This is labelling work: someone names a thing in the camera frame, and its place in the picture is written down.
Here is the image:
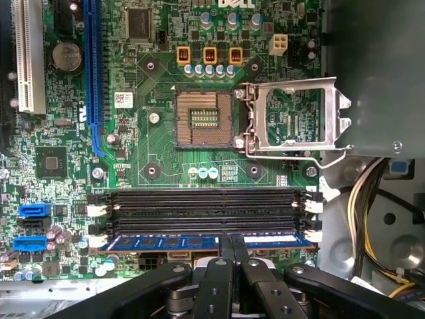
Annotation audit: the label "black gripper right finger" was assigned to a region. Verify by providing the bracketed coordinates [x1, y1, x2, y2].
[232, 235, 425, 319]

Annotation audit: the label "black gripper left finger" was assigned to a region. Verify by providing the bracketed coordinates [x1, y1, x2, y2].
[46, 235, 235, 319]

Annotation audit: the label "RAM slot black clips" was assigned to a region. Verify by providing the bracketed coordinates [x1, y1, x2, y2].
[88, 215, 323, 235]
[86, 187, 323, 204]

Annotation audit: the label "RAM slot white clips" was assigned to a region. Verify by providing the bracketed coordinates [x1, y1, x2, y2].
[86, 199, 323, 217]
[86, 229, 323, 250]

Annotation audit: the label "green motherboard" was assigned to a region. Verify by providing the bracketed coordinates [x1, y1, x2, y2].
[0, 0, 325, 283]

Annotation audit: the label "CPU socket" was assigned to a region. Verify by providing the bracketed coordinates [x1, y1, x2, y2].
[174, 88, 235, 150]

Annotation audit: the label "blue SATA connector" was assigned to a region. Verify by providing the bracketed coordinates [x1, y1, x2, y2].
[19, 203, 53, 219]
[13, 236, 48, 253]

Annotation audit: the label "black SATA connector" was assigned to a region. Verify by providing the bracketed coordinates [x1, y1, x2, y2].
[18, 217, 50, 233]

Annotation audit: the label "black chipset chip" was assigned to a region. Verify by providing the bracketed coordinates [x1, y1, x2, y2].
[35, 146, 69, 179]

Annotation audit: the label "metal socket cover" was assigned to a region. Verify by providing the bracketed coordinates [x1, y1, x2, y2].
[237, 76, 353, 151]

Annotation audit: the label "yellow framed inductor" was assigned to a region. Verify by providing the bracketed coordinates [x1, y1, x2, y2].
[203, 46, 217, 66]
[177, 46, 191, 66]
[228, 46, 244, 66]

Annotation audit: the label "grey power supply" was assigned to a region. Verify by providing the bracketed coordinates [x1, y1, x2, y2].
[319, 0, 425, 160]

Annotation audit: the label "white four-pin power connector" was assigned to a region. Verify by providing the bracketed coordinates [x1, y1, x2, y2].
[268, 33, 289, 56]

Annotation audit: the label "blue expansion slot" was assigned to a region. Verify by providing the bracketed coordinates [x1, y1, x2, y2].
[82, 0, 107, 159]

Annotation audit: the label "silver coin battery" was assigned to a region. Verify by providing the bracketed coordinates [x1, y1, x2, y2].
[51, 40, 84, 73]

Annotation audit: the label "black controller chip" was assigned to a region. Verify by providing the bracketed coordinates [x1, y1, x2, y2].
[127, 8, 153, 41]

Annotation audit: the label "white expansion slot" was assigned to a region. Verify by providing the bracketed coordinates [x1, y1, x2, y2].
[12, 0, 47, 116]

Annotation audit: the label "long black expansion slot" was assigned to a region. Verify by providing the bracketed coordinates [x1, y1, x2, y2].
[0, 0, 17, 134]

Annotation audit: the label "short black expansion slot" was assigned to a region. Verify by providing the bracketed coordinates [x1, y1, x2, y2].
[52, 0, 74, 36]

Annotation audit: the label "power supply wire bundle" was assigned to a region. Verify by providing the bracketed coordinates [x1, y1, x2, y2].
[346, 158, 425, 300]

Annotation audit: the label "wire locking lever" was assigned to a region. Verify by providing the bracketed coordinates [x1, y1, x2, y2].
[244, 143, 355, 166]

